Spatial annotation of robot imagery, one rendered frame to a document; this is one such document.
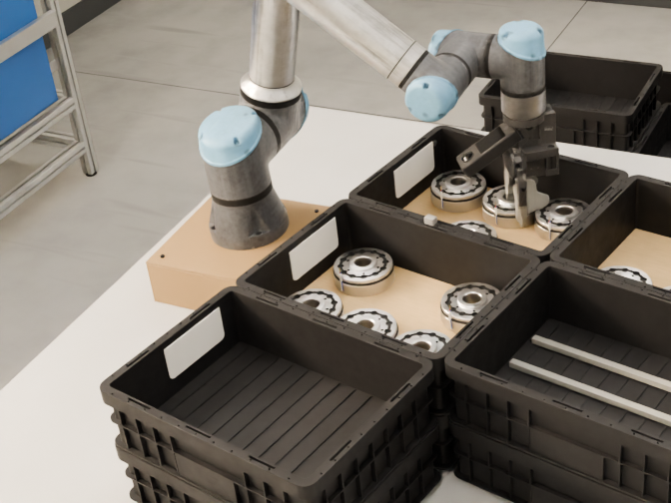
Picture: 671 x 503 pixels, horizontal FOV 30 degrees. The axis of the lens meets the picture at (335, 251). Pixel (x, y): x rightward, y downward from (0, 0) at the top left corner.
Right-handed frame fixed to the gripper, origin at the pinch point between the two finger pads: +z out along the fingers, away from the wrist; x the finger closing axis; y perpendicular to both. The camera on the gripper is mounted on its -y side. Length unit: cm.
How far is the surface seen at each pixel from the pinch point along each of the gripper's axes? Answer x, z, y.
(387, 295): -15.1, 2.0, -26.3
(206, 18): 323, 85, -44
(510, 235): -3.7, 2.0, -1.8
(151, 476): -43, 7, -68
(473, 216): 4.5, 2.0, -6.4
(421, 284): -13.8, 2.0, -20.2
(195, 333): -26, -5, -58
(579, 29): 251, 85, 97
